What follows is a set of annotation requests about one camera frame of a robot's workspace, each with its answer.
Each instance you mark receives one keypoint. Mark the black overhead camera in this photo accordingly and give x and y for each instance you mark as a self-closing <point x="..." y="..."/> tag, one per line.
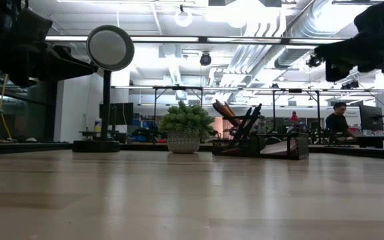
<point x="205" y="59"/>

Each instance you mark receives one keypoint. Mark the black aluminium table frame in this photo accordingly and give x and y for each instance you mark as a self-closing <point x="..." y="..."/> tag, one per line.
<point x="28" y="146"/>

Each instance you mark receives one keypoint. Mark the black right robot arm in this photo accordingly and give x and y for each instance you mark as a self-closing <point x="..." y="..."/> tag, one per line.
<point x="382" y="13"/>

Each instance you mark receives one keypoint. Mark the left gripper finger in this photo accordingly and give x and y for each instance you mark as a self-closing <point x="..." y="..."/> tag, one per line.
<point x="63" y="49"/>
<point x="72" y="66"/>

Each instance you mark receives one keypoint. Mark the white wipes canister blue label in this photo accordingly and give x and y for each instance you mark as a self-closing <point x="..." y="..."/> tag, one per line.
<point x="97" y="126"/>

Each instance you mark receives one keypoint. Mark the black computer monitor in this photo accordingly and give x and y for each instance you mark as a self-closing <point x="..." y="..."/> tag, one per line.
<point x="370" y="118"/>
<point x="122" y="113"/>

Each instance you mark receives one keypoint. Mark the black mesh desk organizer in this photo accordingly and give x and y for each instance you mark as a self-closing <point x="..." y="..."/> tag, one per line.
<point x="288" y="146"/>

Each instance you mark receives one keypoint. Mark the black desk lamp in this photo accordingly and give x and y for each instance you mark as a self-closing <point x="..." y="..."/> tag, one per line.
<point x="110" y="48"/>

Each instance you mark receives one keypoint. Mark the person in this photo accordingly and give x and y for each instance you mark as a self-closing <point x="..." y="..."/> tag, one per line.
<point x="337" y="123"/>

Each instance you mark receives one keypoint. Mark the background dark desk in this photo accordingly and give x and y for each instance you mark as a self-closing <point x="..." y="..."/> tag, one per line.
<point x="378" y="138"/>

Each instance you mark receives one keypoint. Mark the black ceiling camera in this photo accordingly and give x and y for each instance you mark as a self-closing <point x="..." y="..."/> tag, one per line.
<point x="314" y="61"/>

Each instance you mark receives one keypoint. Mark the dark grey side desk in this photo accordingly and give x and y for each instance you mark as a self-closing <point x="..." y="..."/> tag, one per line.
<point x="88" y="133"/>

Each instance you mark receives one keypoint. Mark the orange pencil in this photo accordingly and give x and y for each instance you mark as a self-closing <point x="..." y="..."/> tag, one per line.
<point x="236" y="117"/>
<point x="228" y="111"/>

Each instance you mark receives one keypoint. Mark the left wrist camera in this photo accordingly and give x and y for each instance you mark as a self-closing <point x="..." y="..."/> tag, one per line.
<point x="33" y="25"/>

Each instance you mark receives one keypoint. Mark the red background object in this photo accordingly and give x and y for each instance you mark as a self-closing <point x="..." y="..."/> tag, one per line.
<point x="294" y="116"/>

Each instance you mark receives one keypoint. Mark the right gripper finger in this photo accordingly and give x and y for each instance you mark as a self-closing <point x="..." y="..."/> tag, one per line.
<point x="337" y="71"/>
<point x="342" y="51"/>

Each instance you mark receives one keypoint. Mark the background black rig frame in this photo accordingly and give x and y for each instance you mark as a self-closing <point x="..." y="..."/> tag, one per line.
<point x="295" y="90"/>
<point x="178" y="88"/>

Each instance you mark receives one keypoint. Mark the green potted plant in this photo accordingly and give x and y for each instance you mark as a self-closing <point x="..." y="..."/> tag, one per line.
<point x="185" y="123"/>

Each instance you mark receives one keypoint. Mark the black pen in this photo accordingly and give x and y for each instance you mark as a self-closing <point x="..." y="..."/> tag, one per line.
<point x="245" y="123"/>
<point x="250" y="118"/>

